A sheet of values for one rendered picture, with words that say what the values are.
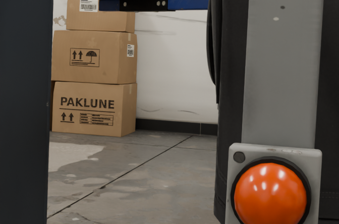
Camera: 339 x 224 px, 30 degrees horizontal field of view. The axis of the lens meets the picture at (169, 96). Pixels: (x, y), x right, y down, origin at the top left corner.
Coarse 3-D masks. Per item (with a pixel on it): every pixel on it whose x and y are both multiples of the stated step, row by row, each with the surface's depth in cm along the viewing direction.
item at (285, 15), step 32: (256, 0) 35; (288, 0) 34; (320, 0) 34; (256, 32) 35; (288, 32) 34; (320, 32) 35; (256, 64) 35; (288, 64) 35; (256, 96) 35; (288, 96) 35; (256, 128) 35; (288, 128) 35; (320, 160) 33
